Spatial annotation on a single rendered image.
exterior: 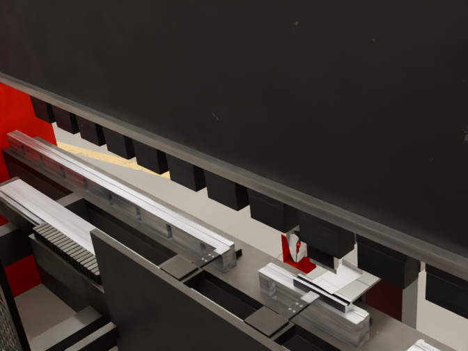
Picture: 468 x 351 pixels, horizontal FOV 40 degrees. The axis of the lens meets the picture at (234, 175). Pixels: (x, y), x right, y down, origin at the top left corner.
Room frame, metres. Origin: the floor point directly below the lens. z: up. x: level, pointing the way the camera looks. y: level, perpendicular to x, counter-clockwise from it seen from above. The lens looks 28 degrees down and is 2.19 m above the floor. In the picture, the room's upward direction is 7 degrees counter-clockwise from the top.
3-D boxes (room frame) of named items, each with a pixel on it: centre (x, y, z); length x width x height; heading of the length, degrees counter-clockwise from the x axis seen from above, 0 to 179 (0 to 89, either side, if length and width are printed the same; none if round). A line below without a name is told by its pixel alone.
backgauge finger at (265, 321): (1.40, -0.10, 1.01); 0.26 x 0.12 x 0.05; 130
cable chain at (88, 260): (1.83, 0.58, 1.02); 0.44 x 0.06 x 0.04; 40
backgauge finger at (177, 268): (1.69, 0.15, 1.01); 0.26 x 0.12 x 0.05; 130
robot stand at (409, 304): (2.22, -0.63, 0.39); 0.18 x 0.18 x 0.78; 51
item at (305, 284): (1.50, -0.22, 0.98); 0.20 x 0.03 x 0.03; 40
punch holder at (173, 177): (1.94, 0.14, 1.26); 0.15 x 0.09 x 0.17; 40
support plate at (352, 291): (1.59, -0.34, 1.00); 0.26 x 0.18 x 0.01; 130
